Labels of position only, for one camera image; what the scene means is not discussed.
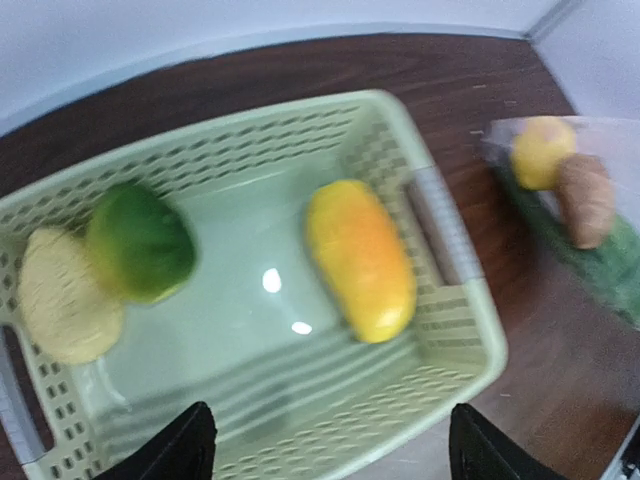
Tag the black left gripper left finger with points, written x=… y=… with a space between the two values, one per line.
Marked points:
x=184 y=449

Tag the toy bok choy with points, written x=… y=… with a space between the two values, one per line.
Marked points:
x=610 y=272

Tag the toy yellow lemon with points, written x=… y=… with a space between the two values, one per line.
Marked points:
x=537 y=151

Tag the toy green yellow mango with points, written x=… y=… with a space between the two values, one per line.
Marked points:
x=139 y=246

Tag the right aluminium frame post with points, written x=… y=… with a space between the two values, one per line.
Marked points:
x=559 y=12

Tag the toy red tomato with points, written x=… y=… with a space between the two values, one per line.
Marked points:
x=587 y=200

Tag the toy potato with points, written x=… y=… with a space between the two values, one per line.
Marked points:
x=65 y=310

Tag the green plastic basket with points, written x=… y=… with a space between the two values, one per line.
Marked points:
x=254 y=333

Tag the toy orange mango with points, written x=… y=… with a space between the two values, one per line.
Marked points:
x=362 y=258

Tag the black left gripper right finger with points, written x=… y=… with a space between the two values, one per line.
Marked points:
x=479 y=450

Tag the clear zip top bag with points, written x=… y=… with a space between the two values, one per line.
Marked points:
x=614 y=141

